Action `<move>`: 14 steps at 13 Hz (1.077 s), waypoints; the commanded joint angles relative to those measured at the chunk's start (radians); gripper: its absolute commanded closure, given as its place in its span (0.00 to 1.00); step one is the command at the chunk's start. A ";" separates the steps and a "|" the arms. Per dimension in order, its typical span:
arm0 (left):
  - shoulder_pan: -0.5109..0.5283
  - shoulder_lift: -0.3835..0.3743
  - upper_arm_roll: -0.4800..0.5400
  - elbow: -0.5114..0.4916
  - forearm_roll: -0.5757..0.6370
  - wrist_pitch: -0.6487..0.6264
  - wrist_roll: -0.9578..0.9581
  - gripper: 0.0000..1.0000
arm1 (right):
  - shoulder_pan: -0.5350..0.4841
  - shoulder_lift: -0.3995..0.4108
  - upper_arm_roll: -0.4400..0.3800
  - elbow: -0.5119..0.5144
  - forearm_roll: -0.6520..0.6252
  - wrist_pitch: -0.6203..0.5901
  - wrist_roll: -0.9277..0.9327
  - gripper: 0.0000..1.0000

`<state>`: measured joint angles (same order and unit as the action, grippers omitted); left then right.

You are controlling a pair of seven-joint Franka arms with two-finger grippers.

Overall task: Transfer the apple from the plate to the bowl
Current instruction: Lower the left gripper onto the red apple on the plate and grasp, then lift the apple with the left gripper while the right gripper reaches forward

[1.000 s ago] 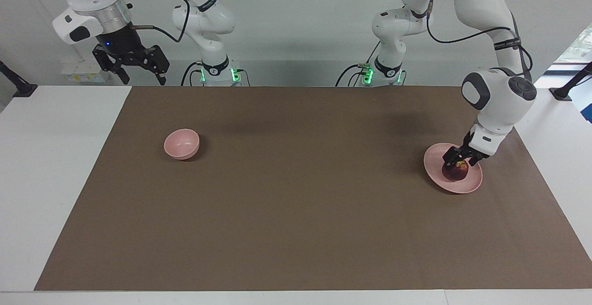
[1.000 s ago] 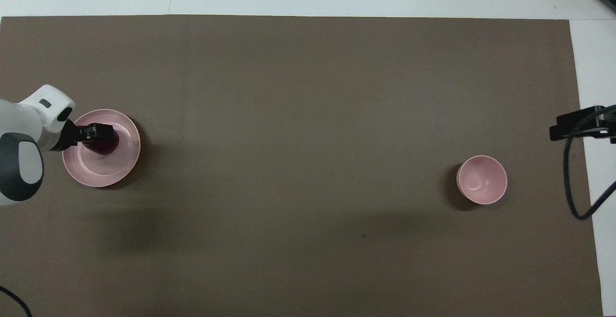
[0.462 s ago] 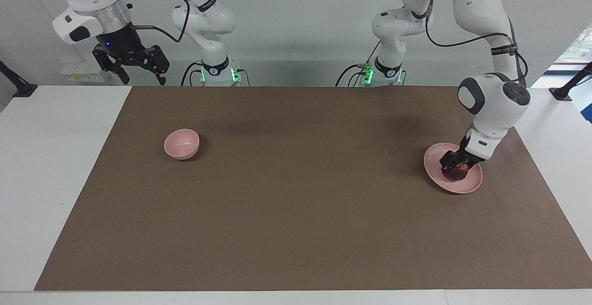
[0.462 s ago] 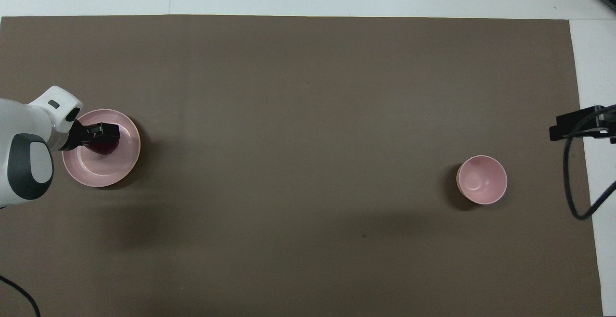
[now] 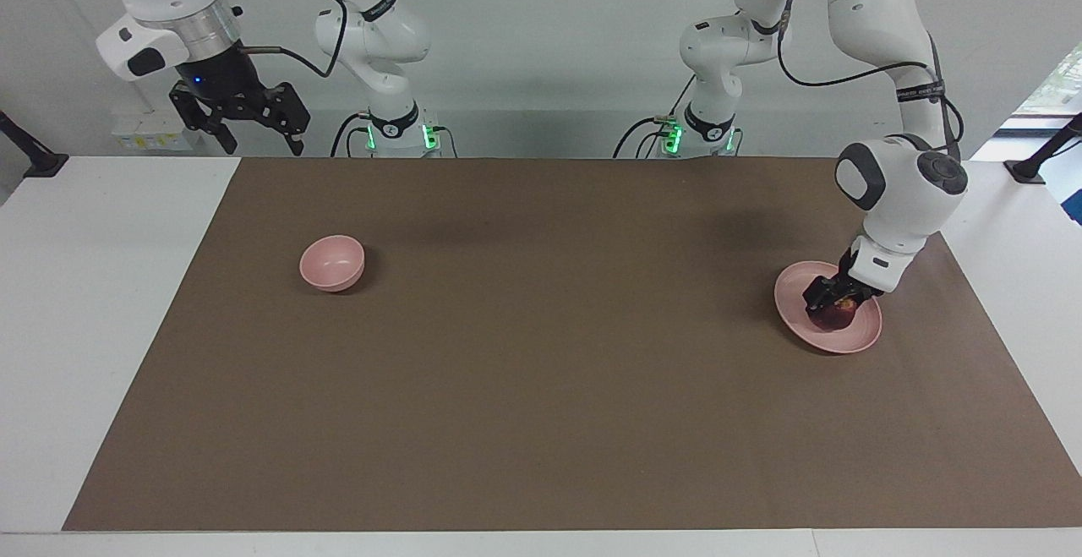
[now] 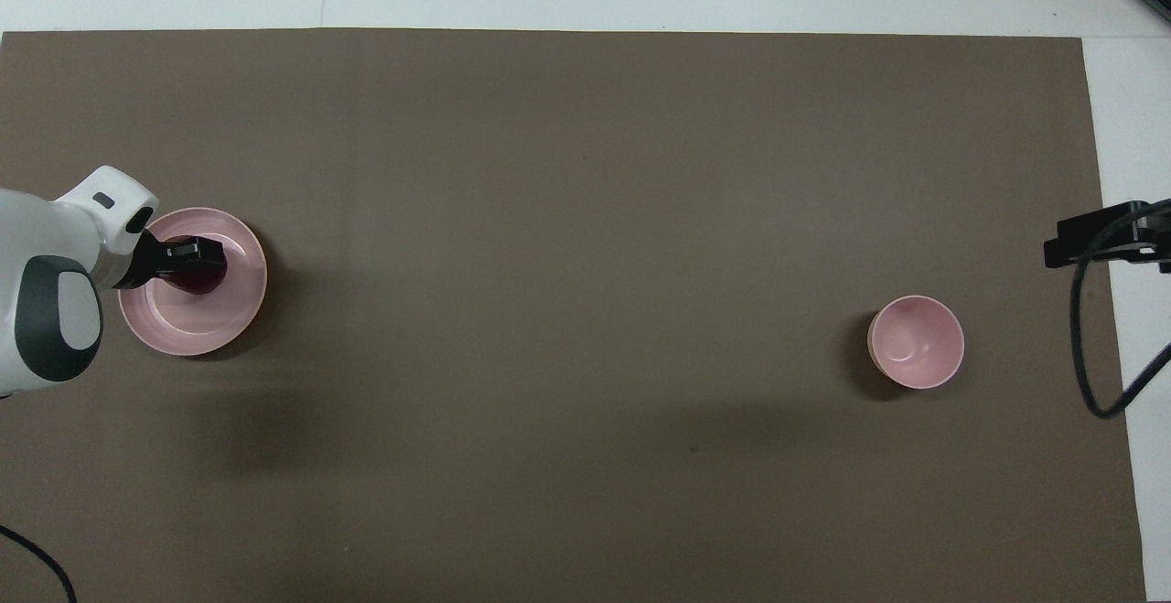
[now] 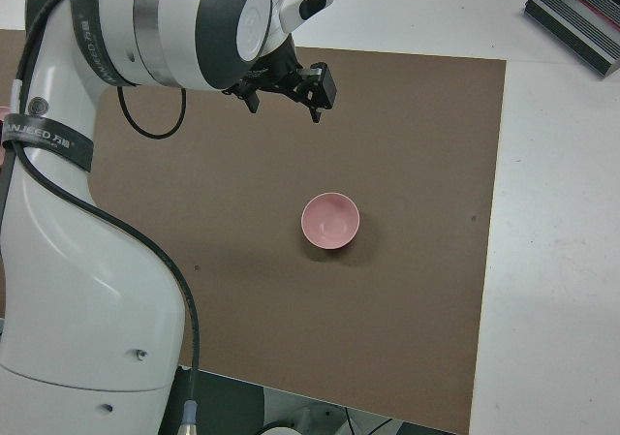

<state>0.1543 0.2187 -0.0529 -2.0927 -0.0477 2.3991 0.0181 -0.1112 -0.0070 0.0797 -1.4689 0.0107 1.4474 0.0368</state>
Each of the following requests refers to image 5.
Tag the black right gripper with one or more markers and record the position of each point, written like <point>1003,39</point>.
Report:
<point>220,77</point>

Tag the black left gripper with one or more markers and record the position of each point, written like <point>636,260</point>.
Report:
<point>854,286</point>

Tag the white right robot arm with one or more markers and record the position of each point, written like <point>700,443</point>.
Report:
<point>372,33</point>

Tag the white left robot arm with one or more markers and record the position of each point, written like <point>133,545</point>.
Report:
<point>896,193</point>

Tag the pink plate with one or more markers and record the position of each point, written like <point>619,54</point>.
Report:
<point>795,299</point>

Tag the pink bowl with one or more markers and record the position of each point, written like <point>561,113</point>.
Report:
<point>331,263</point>

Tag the black clamp stand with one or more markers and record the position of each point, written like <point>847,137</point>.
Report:
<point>38,164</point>
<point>1031,170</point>

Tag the blue object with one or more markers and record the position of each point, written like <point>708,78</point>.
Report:
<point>1073,206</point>

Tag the brown table mat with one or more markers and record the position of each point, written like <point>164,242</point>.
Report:
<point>549,371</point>

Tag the window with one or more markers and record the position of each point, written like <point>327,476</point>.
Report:
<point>1057,88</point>

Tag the white wall socket box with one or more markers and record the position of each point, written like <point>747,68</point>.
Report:
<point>144,139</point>

